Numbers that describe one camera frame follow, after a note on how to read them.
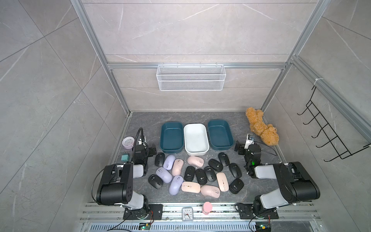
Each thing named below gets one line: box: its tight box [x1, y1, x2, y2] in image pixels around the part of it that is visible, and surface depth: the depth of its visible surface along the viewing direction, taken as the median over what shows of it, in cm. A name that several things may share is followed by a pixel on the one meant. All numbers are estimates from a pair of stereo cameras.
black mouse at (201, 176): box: [195, 168, 208, 186], surface depth 85 cm
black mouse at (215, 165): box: [208, 158, 224, 173], surface depth 90 cm
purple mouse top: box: [163, 154, 176, 171], surface depth 91 cm
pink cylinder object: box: [202, 201, 213, 216], surface depth 70 cm
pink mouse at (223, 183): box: [216, 172, 230, 192], surface depth 83 cm
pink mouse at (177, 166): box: [171, 158, 185, 176], surface depth 89 cm
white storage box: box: [183, 123, 210, 156], surface depth 103 cm
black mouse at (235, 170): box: [228, 162, 243, 179], surface depth 88 cm
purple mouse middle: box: [155, 167, 173, 184], surface depth 86 cm
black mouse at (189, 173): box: [184, 165, 196, 182], surface depth 86 cm
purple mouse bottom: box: [169, 174, 184, 196], surface depth 82 cm
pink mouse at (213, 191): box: [199, 185, 221, 199], surface depth 80 cm
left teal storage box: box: [159, 121, 185, 154], surface depth 103 cm
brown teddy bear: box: [245, 107, 280, 146], surface depth 99 cm
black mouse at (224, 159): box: [217, 152, 230, 167], surface depth 94 cm
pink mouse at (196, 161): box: [186, 155, 205, 168], surface depth 91 cm
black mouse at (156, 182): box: [147, 174, 164, 189], surface depth 83 cm
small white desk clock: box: [181, 206, 194, 222], surface depth 73 cm
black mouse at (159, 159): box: [154, 152, 166, 167], surface depth 93 cm
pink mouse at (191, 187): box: [181, 181, 201, 194], surface depth 82 cm
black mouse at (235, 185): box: [228, 178, 245, 195], surface depth 82 cm
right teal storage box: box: [207, 118, 234, 151], surface depth 108 cm
